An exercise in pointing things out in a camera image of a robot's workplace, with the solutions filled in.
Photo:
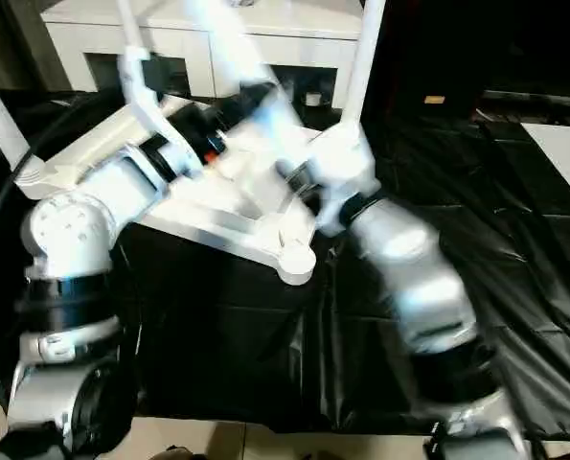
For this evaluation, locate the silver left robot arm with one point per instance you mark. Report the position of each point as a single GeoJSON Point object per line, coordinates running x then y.
{"type": "Point", "coordinates": [64, 230]}

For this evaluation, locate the black plastic mat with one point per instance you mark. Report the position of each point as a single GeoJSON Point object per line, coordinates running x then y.
{"type": "Point", "coordinates": [241, 345]}

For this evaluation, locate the small white cup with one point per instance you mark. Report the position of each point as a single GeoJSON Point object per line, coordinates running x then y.
{"type": "Point", "coordinates": [312, 98]}

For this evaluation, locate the white plastic table top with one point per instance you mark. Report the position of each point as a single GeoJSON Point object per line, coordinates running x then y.
{"type": "Point", "coordinates": [208, 225]}

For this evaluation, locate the black horizontal bar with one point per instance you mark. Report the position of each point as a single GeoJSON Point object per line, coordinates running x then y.
{"type": "Point", "coordinates": [538, 95]}

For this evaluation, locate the white cabinet with glass doors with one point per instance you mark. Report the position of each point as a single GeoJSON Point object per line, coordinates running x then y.
{"type": "Point", "coordinates": [289, 43]}

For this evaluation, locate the white flat board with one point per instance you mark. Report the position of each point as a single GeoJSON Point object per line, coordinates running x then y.
{"type": "Point", "coordinates": [567, 153]}

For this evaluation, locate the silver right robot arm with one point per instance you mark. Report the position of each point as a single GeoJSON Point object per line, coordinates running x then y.
{"type": "Point", "coordinates": [409, 268]}

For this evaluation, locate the white plastic table leg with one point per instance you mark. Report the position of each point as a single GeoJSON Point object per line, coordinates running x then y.
{"type": "Point", "coordinates": [361, 72]}
{"type": "Point", "coordinates": [232, 48]}
{"type": "Point", "coordinates": [129, 24]}
{"type": "Point", "coordinates": [4, 124]}

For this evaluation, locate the small yellow label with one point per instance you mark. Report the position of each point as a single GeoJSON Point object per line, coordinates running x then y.
{"type": "Point", "coordinates": [434, 99]}

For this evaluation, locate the dark object on cabinet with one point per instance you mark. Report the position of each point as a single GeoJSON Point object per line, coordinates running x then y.
{"type": "Point", "coordinates": [243, 2]}

